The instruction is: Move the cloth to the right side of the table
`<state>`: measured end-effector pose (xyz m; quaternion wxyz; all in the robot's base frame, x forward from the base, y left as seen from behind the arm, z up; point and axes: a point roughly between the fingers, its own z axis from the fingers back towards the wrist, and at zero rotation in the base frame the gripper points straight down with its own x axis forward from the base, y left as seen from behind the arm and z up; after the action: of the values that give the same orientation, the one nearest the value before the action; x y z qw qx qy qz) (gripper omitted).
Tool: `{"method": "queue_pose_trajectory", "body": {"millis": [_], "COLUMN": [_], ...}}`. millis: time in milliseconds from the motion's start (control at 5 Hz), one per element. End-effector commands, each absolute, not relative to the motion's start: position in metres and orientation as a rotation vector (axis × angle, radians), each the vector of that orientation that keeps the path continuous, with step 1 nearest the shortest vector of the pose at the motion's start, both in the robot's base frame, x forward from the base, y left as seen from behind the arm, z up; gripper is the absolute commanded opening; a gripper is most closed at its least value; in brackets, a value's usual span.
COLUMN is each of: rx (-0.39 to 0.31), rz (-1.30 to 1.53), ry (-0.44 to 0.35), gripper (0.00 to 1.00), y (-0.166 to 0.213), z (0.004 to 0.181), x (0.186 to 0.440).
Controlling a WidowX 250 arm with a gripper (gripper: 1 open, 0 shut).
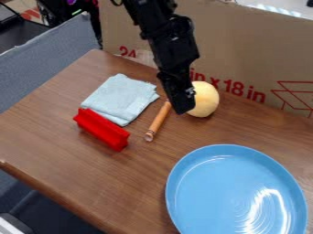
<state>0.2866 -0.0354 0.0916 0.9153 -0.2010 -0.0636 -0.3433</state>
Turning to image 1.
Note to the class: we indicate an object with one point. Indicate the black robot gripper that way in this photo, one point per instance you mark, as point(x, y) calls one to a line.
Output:
point(175, 51)

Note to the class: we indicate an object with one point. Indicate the light blue cloth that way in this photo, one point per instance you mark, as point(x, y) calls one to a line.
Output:
point(120, 99)

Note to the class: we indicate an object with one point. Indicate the red plastic block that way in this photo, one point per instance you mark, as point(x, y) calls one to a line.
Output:
point(101, 129)

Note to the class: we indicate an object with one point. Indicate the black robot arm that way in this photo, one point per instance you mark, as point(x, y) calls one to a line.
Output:
point(150, 14)

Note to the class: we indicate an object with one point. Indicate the yellow potato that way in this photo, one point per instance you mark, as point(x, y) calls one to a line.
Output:
point(206, 99)

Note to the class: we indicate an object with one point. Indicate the orange crayon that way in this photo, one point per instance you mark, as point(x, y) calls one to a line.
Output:
point(158, 121)

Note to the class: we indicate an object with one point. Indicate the blue round plate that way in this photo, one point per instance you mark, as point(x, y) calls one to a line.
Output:
point(227, 189)

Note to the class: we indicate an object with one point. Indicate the grey fabric panel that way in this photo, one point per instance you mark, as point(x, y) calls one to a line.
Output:
point(32, 63)

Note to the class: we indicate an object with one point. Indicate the black equipment in background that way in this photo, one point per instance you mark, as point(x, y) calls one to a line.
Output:
point(56, 11)

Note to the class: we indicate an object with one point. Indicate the brown cardboard box wall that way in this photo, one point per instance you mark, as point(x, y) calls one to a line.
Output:
point(255, 53)

